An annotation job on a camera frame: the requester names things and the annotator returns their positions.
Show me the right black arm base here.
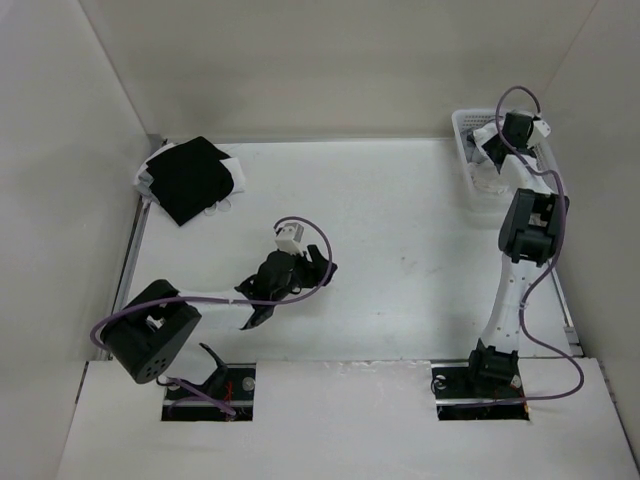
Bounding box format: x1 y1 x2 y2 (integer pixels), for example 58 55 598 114
430 362 529 421

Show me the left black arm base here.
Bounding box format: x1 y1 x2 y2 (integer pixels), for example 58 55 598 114
156 343 257 423

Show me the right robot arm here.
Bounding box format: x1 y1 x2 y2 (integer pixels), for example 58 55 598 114
463 111 569 404

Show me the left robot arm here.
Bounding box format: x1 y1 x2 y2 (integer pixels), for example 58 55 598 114
93 245 338 384

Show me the folded black tank top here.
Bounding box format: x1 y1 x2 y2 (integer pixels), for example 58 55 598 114
145 135 237 228

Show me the folded grey tank top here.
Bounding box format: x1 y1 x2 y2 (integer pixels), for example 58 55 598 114
134 169 153 198

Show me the white plastic basket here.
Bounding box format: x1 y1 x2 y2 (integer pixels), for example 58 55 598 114
451 107 561 207

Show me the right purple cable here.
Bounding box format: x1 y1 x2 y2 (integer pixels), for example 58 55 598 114
495 87 586 401

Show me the purple cable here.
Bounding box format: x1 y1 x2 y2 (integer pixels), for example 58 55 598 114
495 87 586 401
89 215 337 351

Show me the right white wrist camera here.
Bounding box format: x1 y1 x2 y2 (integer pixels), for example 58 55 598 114
527 116 551 148

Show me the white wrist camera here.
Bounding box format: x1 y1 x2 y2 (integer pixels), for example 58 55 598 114
527 116 551 148
275 221 304 256

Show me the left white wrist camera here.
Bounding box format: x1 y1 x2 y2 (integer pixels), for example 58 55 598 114
275 221 304 256

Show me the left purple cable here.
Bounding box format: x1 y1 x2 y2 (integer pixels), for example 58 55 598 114
89 215 337 351

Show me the left aluminium table rail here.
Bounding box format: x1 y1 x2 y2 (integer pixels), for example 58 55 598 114
97 133 169 361

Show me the aluminium table rail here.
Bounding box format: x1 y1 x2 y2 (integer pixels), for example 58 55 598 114
551 270 584 357
97 133 169 361

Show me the right aluminium table rail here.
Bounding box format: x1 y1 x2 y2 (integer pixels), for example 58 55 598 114
551 270 584 357

